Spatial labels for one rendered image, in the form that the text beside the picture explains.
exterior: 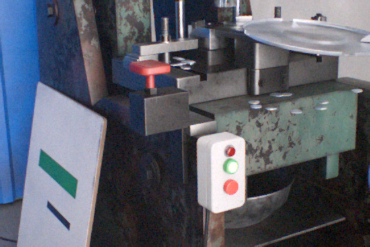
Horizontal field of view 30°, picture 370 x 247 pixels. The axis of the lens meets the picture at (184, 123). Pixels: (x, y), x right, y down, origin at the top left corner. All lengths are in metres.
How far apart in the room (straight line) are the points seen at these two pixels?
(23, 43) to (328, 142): 1.38
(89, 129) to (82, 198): 0.17
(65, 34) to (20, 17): 0.81
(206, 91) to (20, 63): 1.28
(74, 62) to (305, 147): 0.62
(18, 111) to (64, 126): 0.85
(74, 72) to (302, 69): 0.57
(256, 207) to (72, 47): 0.60
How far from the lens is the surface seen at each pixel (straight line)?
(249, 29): 1.39
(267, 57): 1.46
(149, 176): 1.43
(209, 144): 1.21
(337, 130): 1.55
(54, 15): 1.80
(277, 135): 1.44
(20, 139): 2.64
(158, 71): 1.21
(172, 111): 1.24
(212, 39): 1.53
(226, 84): 1.44
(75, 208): 1.68
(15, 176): 2.67
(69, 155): 1.73
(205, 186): 1.24
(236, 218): 1.57
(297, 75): 1.56
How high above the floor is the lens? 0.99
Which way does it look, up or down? 16 degrees down
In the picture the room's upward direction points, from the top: 1 degrees counter-clockwise
